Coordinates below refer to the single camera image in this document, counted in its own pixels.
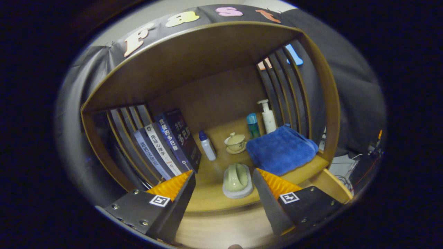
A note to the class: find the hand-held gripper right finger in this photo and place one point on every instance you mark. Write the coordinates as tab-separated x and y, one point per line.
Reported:
268	204

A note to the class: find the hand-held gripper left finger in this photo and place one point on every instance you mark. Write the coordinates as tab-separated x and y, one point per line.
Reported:
180	207

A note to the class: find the wooden countertop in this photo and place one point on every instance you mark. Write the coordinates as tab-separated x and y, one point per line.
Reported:
214	197

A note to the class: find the wooden cabinet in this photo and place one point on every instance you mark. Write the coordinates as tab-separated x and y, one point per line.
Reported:
193	58

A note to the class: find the folded blue towel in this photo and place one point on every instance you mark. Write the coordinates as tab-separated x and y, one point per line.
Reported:
280	150

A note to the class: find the light blue book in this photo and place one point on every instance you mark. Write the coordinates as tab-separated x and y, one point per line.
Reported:
152	157

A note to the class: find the white book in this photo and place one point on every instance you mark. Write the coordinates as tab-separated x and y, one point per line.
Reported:
162	150

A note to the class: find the white bottle with blue cap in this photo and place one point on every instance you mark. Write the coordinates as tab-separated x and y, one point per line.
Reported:
208	148

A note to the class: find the dark blue book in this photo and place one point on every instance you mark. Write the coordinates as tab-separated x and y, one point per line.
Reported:
181	138

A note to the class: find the beige lidded teacup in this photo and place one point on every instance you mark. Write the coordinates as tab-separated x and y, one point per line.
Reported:
236	142

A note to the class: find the teal bottle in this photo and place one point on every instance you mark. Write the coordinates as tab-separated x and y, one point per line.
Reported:
253	126

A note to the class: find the white pump bottle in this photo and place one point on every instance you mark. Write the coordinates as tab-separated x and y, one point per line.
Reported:
269	121

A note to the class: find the black equipment with orange tip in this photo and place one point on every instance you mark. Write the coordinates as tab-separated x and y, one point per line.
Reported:
363	169

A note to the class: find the black backdrop cloth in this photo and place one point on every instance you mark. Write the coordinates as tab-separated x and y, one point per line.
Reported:
353	103

